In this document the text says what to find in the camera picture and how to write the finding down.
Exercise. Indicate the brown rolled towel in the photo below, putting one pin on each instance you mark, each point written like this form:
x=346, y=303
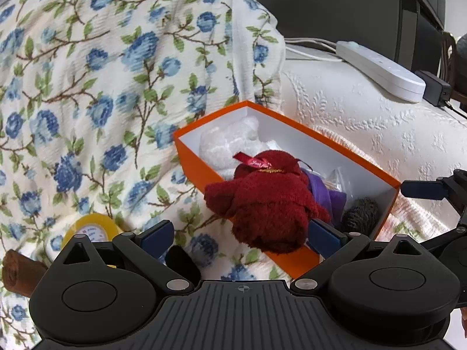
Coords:
x=22, y=273

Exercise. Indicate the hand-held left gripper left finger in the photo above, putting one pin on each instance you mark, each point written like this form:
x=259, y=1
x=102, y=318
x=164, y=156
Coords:
x=157, y=237

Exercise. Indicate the purple cloth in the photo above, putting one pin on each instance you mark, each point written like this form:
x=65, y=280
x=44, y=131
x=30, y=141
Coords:
x=323, y=197

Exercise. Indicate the white embossed bedspread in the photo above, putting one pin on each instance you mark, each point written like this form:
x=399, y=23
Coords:
x=365, y=135

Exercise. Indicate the white fluffy cloth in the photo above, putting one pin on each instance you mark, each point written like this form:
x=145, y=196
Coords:
x=222, y=146

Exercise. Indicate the black power adapter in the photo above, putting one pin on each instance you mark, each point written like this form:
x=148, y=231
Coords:
x=434, y=87

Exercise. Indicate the grey steel wool scrubber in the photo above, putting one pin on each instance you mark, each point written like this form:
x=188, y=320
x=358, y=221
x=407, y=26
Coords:
x=359, y=215

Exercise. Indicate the black cloth item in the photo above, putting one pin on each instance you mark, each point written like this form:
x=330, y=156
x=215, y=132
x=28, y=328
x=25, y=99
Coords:
x=182, y=262

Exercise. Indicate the white power strip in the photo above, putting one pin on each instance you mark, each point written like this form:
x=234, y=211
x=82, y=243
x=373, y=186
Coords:
x=383, y=69

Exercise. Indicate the dark grey furniture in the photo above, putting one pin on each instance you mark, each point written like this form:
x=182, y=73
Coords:
x=328, y=7

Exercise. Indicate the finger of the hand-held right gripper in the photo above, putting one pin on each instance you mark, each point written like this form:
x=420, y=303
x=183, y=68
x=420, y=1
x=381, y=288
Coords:
x=448, y=235
x=423, y=189

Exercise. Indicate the yellow tape roll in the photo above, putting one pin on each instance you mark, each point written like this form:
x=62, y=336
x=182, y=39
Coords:
x=91, y=226

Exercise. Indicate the blue floral blanket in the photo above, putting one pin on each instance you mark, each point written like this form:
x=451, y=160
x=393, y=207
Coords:
x=91, y=80

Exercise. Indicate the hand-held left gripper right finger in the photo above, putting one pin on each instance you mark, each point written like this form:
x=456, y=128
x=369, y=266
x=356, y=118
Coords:
x=324, y=237

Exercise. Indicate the dark red towel bear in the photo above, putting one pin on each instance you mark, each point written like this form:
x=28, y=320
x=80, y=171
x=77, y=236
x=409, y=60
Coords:
x=270, y=204

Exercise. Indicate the clear plastic bag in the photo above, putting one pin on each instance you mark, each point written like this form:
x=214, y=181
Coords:
x=339, y=180

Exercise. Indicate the orange cardboard box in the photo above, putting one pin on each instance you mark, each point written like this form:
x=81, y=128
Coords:
x=193, y=156

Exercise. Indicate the brown wooden furniture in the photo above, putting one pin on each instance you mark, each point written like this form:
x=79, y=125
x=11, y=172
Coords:
x=450, y=54

